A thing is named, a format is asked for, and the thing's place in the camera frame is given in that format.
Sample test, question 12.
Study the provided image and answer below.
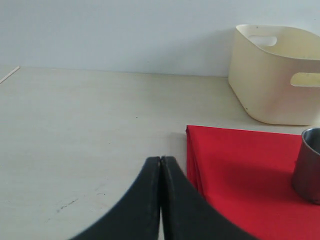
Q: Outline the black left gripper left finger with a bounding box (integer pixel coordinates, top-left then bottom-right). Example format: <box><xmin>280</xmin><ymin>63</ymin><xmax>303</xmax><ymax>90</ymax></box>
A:
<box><xmin>73</xmin><ymin>156</ymin><xmax>161</xmax><ymax>240</ymax></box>

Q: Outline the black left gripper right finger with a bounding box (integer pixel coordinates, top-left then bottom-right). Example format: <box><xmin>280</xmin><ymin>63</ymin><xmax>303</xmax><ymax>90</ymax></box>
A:
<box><xmin>160</xmin><ymin>156</ymin><xmax>253</xmax><ymax>240</ymax></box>

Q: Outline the red tablecloth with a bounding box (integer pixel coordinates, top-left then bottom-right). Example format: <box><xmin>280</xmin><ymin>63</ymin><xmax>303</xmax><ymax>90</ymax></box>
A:
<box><xmin>186</xmin><ymin>125</ymin><xmax>320</xmax><ymax>240</ymax></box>

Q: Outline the stainless steel cup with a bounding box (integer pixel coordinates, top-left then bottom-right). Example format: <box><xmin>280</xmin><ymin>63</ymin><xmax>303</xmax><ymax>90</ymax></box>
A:
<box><xmin>291</xmin><ymin>127</ymin><xmax>320</xmax><ymax>205</ymax></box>

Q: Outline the cream plastic bin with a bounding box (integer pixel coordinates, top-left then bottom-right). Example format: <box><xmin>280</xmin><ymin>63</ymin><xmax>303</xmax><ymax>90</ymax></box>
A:
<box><xmin>228</xmin><ymin>24</ymin><xmax>320</xmax><ymax>126</ymax></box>

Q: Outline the wooden stick on table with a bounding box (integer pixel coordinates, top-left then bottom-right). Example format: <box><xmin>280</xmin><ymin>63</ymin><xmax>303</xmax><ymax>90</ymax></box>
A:
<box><xmin>0</xmin><ymin>66</ymin><xmax>20</xmax><ymax>84</ymax></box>

